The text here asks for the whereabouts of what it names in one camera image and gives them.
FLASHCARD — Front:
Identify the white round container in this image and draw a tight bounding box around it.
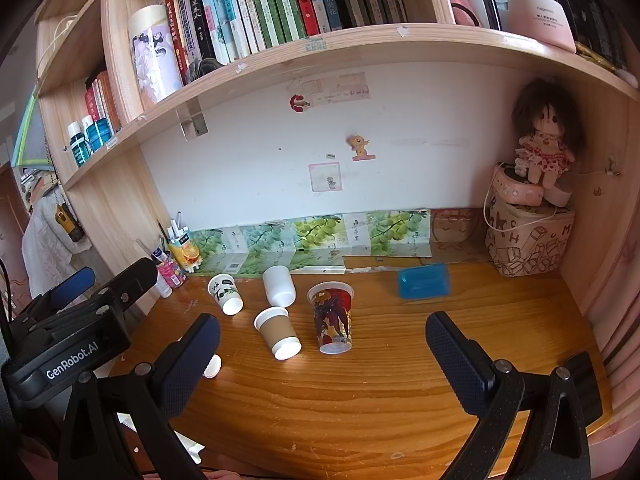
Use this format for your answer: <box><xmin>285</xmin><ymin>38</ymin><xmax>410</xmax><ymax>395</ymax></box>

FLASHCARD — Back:
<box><xmin>546</xmin><ymin>180</ymin><xmax>576</xmax><ymax>209</ymax></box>

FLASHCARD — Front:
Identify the white hanging garment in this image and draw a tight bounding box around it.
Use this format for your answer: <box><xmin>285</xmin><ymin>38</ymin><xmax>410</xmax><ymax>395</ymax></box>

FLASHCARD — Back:
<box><xmin>22</xmin><ymin>195</ymin><xmax>76</xmax><ymax>301</ymax></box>

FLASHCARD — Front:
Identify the green framed board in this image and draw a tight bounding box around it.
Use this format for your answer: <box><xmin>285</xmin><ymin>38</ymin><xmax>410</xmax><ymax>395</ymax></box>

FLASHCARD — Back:
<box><xmin>12</xmin><ymin>85</ymin><xmax>48</xmax><ymax>167</ymax></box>

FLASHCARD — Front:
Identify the teal bottle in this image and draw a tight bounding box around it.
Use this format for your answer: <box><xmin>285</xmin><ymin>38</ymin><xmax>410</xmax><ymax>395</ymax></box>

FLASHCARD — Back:
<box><xmin>67</xmin><ymin>121</ymin><xmax>93</xmax><ymax>169</ymax></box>
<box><xmin>85</xmin><ymin>115</ymin><xmax>114</xmax><ymax>153</ymax></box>

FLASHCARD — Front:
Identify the brown printed box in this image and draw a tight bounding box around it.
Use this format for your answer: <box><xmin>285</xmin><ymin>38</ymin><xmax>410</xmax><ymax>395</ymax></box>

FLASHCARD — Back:
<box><xmin>431</xmin><ymin>208</ymin><xmax>493</xmax><ymax>263</ymax></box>

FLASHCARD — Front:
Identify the yellow cartoon wall sticker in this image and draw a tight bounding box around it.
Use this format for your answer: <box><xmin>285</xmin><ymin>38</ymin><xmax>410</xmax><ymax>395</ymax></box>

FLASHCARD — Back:
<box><xmin>349</xmin><ymin>135</ymin><xmax>376</xmax><ymax>162</ymax></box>

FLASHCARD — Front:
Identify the plain white paper cup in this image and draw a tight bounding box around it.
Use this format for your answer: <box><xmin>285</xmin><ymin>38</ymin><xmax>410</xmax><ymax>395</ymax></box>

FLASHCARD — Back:
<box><xmin>262</xmin><ymin>265</ymin><xmax>296</xmax><ymax>308</ymax></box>

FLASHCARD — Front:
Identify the pale paper wall label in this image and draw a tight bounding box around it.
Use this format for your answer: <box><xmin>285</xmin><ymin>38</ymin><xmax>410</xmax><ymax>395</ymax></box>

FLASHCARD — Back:
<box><xmin>300</xmin><ymin>72</ymin><xmax>371</xmax><ymax>106</ymax></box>

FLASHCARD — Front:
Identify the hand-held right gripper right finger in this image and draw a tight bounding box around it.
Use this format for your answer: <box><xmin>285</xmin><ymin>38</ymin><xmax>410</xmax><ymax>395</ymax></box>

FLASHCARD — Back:
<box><xmin>425</xmin><ymin>311</ymin><xmax>606</xmax><ymax>480</ymax></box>

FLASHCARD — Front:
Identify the wooden bookshelf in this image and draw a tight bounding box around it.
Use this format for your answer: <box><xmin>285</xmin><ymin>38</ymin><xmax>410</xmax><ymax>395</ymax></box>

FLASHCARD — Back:
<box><xmin>32</xmin><ymin>0</ymin><xmax>640</xmax><ymax>321</ymax></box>

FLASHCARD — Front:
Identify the small pink bottle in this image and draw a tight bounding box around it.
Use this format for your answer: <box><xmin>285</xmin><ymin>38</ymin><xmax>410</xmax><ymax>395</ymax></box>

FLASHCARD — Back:
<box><xmin>157</xmin><ymin>260</ymin><xmax>187</xmax><ymax>290</ymax></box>

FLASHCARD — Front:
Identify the pink tissue box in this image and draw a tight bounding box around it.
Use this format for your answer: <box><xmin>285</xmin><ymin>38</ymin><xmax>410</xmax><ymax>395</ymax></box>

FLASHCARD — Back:
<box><xmin>501</xmin><ymin>0</ymin><xmax>577</xmax><ymax>53</ymax></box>

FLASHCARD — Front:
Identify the row of red books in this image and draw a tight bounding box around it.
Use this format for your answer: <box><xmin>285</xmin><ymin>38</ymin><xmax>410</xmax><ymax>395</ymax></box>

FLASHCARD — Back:
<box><xmin>84</xmin><ymin>71</ymin><xmax>122</xmax><ymax>133</ymax></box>

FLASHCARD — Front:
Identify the pink wall note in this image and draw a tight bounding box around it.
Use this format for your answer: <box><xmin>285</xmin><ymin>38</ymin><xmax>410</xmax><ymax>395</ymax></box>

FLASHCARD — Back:
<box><xmin>308</xmin><ymin>161</ymin><xmax>345</xmax><ymax>193</ymax></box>

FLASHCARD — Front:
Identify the white tube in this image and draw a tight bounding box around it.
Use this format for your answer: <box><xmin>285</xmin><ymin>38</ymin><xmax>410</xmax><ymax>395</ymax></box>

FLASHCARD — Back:
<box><xmin>150</xmin><ymin>246</ymin><xmax>174</xmax><ymax>299</ymax></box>

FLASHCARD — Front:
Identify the yellow hanging bag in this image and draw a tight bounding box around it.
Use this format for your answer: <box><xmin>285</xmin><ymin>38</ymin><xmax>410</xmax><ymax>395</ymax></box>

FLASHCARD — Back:
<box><xmin>52</xmin><ymin>204</ymin><xmax>85</xmax><ymax>244</ymax></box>

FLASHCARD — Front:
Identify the brown sleeve paper cup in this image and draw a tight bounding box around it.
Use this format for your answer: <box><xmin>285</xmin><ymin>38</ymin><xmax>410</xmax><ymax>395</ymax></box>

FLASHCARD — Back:
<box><xmin>253</xmin><ymin>306</ymin><xmax>303</xmax><ymax>361</ymax></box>

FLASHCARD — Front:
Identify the pink round box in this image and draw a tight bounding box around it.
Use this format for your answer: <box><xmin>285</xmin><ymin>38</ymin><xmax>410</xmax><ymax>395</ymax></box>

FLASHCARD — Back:
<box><xmin>491</xmin><ymin>161</ymin><xmax>546</xmax><ymax>207</ymax></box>

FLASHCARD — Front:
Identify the panda print paper cup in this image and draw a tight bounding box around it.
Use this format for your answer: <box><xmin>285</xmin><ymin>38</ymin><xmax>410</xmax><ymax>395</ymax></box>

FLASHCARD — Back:
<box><xmin>207</xmin><ymin>273</ymin><xmax>244</xmax><ymax>316</ymax></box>

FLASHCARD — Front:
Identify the printed fabric storage bag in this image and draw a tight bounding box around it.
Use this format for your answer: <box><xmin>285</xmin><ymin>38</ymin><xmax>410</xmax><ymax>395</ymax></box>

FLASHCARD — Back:
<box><xmin>484</xmin><ymin>192</ymin><xmax>576</xmax><ymax>278</ymax></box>

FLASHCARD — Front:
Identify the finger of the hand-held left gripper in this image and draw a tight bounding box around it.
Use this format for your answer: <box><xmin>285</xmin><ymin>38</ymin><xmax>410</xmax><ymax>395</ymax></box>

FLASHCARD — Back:
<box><xmin>47</xmin><ymin>257</ymin><xmax>160</xmax><ymax>332</ymax></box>
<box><xmin>12</xmin><ymin>266</ymin><xmax>97</xmax><ymax>327</ymax></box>

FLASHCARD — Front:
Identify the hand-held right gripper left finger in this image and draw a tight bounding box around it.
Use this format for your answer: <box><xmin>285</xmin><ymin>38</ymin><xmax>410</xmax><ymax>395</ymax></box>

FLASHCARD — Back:
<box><xmin>59</xmin><ymin>312</ymin><xmax>222</xmax><ymax>480</ymax></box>

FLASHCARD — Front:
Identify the colourful printed plastic cup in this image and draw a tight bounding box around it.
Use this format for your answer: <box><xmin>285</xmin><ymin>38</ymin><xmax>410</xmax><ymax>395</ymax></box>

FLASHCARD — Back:
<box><xmin>306</xmin><ymin>281</ymin><xmax>356</xmax><ymax>356</ymax></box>

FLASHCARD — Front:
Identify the printed paper tube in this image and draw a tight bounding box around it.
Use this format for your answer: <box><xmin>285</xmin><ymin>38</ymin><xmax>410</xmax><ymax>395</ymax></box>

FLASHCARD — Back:
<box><xmin>127</xmin><ymin>4</ymin><xmax>185</xmax><ymax>105</ymax></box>

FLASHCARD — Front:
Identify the row of dark books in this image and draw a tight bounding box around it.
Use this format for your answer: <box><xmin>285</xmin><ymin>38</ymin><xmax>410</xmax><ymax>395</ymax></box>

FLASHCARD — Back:
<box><xmin>480</xmin><ymin>0</ymin><xmax>631</xmax><ymax>68</ymax></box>

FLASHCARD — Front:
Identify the blue sponge block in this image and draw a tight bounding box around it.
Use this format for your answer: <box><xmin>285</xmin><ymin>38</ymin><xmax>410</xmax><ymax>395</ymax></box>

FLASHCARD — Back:
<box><xmin>397</xmin><ymin>263</ymin><xmax>453</xmax><ymax>301</ymax></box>

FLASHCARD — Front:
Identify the row of upright books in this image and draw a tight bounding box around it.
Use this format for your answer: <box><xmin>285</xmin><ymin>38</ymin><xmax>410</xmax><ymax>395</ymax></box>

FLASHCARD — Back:
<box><xmin>165</xmin><ymin>0</ymin><xmax>408</xmax><ymax>78</ymax></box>

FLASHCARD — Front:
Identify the clear acrylic hook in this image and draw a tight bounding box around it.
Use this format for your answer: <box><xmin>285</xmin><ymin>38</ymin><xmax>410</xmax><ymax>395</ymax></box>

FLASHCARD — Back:
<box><xmin>176</xmin><ymin>99</ymin><xmax>209</xmax><ymax>140</ymax></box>

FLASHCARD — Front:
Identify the brown-haired rag doll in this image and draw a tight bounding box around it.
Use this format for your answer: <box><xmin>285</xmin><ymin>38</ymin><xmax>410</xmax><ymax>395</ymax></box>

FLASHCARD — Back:
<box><xmin>510</xmin><ymin>77</ymin><xmax>586</xmax><ymax>190</ymax></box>

